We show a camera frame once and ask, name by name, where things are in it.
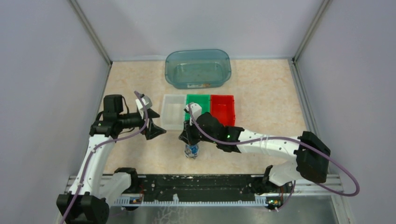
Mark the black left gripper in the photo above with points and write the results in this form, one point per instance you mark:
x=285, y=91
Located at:
x=152, y=130

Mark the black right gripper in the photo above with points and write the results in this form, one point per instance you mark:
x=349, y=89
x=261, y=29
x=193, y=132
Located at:
x=187, y=135

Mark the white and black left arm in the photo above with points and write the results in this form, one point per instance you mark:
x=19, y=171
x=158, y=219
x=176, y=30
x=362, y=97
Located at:
x=92, y=167

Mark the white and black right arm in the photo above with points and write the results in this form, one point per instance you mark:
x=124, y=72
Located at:
x=306, y=155

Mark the white plastic bin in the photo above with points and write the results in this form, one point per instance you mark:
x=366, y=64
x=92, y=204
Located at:
x=172, y=112

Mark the green plastic bin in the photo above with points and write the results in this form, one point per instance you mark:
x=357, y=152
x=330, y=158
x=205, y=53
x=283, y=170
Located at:
x=202, y=100

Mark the red plastic bin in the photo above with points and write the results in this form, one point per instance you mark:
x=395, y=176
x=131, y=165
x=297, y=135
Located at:
x=222, y=108

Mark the teal transparent plastic tub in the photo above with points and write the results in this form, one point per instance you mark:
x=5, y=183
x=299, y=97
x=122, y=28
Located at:
x=198, y=68

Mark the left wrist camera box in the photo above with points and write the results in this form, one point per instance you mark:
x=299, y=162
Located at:
x=143, y=103

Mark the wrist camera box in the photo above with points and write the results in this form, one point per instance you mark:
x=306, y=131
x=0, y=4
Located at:
x=143, y=103
x=194, y=110

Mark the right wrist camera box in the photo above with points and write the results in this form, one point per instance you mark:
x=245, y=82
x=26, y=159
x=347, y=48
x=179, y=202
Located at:
x=194, y=110

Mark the aluminium frame rail left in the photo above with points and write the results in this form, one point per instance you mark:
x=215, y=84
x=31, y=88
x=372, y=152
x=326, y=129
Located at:
x=97, y=43

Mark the aluminium frame rail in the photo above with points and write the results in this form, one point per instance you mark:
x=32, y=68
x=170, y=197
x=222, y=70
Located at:
x=97, y=43
x=340, y=204

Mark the aluminium frame rail right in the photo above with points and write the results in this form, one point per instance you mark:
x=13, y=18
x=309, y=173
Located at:
x=340, y=204

